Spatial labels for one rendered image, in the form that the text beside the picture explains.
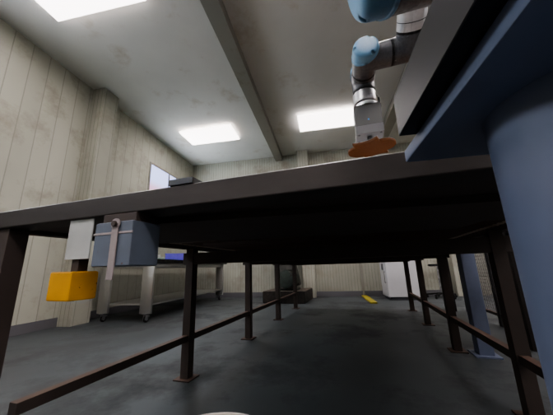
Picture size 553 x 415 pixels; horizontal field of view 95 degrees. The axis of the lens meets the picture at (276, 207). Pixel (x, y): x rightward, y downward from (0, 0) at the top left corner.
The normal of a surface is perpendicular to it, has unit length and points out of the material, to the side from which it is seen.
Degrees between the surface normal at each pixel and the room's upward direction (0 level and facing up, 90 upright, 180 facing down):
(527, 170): 90
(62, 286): 90
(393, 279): 90
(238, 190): 90
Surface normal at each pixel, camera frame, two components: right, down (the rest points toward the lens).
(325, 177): -0.32, -0.22
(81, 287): 0.95, -0.10
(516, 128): -1.00, 0.02
